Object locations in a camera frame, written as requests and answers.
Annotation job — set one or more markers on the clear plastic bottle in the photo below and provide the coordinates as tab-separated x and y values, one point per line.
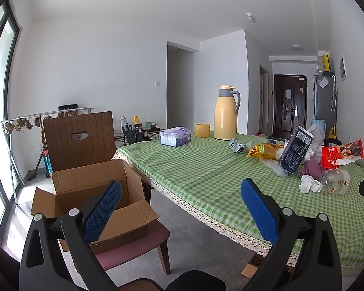
335	181

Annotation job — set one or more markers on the grey wrapper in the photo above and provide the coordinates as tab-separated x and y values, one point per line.
238	147

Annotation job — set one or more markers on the dark entrance door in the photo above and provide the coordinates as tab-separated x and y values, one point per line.
290	104

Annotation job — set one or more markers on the blue vacuum canister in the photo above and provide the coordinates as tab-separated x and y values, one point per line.
45	158

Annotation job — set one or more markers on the metal drying rack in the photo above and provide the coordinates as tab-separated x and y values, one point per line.
33	121

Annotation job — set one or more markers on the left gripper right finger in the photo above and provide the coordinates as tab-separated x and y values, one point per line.
304	253

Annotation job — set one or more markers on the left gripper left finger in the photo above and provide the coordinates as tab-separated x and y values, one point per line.
42	264

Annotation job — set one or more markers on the purple tissue pack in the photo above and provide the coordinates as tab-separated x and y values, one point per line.
175	137

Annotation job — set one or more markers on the yellow snack bag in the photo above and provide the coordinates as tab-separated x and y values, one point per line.
265	151

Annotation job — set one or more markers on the red snack bag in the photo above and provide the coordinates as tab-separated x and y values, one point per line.
334	156

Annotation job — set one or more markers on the low side table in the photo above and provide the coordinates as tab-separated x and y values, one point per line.
146	127

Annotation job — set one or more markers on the black folding chair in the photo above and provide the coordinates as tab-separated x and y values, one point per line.
133	136

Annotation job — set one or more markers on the cardboard box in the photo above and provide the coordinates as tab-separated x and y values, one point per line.
132	217

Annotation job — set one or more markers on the yellow round cup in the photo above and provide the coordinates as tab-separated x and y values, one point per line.
202	130

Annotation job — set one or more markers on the green checkered tablecloth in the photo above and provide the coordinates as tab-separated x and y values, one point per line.
204	176

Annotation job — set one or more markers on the white tissue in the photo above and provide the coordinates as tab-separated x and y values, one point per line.
308	183

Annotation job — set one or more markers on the purple cloth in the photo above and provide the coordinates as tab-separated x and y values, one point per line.
312	168

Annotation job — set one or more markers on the yellow thermos jug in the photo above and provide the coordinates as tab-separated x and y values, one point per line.
226	113

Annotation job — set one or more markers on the grey refrigerator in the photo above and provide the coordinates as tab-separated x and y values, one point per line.
325	100

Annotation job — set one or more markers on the dark blue carton box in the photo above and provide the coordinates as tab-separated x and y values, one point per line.
295	150

